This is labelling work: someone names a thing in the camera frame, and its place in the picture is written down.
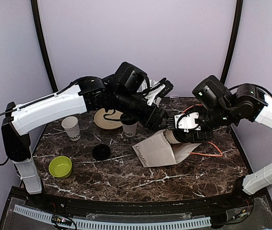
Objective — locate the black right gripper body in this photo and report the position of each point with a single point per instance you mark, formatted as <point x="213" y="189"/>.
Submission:
<point x="218" y="118"/>

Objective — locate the green plastic bowl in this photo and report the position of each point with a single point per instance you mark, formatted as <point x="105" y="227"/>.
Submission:
<point x="60" y="167"/>

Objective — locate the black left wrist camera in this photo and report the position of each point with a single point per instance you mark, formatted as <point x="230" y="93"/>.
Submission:
<point x="130" y="76"/>

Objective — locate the white paper coffee cup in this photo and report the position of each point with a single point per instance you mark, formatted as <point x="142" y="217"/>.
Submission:
<point x="129" y="130"/>

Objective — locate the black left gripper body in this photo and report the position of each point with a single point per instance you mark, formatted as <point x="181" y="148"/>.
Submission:
<point x="127" y="102"/>

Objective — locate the cream bear paper bag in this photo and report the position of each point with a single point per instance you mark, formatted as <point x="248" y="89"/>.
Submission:
<point x="156" y="151"/>

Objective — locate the black left frame post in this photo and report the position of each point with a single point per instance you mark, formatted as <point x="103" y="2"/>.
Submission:
<point x="42" y="44"/>

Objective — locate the white paper cups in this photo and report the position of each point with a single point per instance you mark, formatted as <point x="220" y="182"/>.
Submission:
<point x="71" y="126"/>

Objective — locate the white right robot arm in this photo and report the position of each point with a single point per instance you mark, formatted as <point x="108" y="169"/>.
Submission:
<point x="219" y="108"/>

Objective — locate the black coffee cup lid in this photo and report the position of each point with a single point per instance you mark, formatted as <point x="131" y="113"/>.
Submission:
<point x="127" y="120"/>

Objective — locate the black corner frame post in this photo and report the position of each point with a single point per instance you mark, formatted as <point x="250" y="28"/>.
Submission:
<point x="232" y="41"/>

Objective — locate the beige bear plate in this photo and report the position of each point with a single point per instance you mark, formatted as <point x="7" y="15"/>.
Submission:
<point x="109" y="120"/>

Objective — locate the white perforated cable rail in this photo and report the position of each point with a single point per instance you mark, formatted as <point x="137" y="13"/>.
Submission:
<point x="100" y="222"/>

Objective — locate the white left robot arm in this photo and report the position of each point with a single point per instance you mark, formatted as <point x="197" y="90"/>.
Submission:
<point x="84" y="95"/>

